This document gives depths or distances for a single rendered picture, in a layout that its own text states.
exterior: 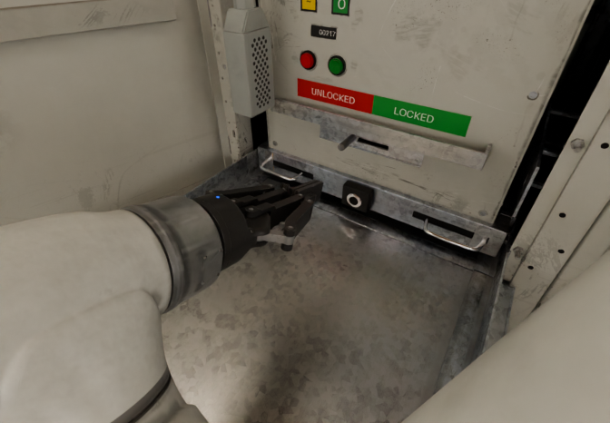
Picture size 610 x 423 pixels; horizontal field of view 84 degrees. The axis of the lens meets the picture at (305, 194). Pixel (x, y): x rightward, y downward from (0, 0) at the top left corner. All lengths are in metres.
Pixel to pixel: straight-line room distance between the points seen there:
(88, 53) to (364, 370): 0.66
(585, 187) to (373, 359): 0.36
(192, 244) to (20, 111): 0.49
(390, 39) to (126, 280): 0.49
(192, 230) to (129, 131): 0.50
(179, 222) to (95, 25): 0.47
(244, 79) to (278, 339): 0.42
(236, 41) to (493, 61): 0.38
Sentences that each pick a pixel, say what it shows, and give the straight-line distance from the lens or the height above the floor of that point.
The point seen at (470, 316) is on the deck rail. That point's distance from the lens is 0.61.
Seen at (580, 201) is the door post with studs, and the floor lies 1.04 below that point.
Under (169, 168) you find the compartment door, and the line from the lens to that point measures 0.82.
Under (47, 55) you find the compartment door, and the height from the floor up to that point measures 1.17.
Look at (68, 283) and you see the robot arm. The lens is 0.23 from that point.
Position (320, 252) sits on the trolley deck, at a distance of 0.65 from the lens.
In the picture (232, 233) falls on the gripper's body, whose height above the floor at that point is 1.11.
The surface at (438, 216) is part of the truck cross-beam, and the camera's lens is 0.67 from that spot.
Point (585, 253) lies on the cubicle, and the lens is 0.63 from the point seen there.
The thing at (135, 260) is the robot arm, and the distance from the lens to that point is 0.25.
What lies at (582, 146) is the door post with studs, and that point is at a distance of 0.54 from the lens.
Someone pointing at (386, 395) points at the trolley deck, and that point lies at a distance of 0.52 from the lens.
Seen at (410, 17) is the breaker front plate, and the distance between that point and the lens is 0.57.
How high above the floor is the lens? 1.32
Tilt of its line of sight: 37 degrees down
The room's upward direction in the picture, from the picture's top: straight up
